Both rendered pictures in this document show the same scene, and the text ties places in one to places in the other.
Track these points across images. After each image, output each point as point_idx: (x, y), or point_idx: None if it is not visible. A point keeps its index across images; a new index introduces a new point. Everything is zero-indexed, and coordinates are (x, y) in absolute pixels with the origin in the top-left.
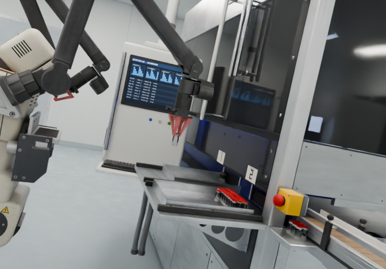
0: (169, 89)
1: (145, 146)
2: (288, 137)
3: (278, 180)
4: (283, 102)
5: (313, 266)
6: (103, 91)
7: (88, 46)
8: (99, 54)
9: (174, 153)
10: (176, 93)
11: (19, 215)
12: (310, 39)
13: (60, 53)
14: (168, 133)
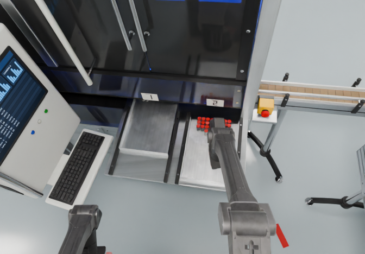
0: (16, 94)
1: (51, 146)
2: (259, 83)
3: (255, 102)
4: (243, 63)
5: None
6: (101, 213)
7: (85, 239)
8: (92, 221)
9: (68, 117)
10: (25, 87)
11: None
12: (275, 20)
13: None
14: (52, 116)
